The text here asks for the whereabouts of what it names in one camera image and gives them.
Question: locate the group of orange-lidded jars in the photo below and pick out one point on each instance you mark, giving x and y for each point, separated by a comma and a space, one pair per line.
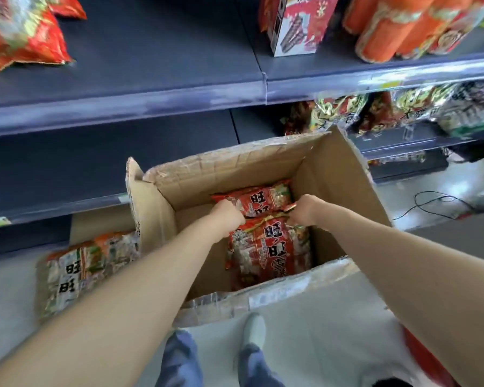
395, 28

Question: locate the person's blue trouser leg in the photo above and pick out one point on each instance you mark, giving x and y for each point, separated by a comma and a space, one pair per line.
179, 362
258, 370

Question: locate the person's right forearm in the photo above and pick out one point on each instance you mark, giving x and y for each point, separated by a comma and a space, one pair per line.
427, 278

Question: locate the dark grey metal shelf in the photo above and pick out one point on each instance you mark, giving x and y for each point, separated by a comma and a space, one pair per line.
326, 72
145, 44

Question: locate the black bag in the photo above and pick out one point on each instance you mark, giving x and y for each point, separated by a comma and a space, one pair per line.
476, 149

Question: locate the gold red snack bag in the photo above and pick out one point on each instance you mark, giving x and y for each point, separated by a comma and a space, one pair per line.
403, 106
334, 112

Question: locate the person's left hand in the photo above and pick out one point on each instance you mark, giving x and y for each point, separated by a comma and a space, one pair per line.
226, 217

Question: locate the white packet green edge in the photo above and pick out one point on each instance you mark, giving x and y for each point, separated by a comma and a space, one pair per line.
472, 108

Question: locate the cardboard box with white label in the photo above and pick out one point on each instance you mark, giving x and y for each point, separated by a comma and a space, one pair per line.
246, 165

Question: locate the person's right hand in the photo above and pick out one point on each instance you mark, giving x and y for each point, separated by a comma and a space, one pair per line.
308, 209

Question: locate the person's white shoe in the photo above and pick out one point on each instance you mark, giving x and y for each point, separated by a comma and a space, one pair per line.
255, 330

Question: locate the plain brown cardboard box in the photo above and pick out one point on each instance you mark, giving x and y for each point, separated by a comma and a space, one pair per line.
101, 221

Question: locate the person's left forearm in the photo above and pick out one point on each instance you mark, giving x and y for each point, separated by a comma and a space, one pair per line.
105, 318

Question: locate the red snack carton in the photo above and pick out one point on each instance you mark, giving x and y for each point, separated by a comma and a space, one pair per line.
263, 12
302, 24

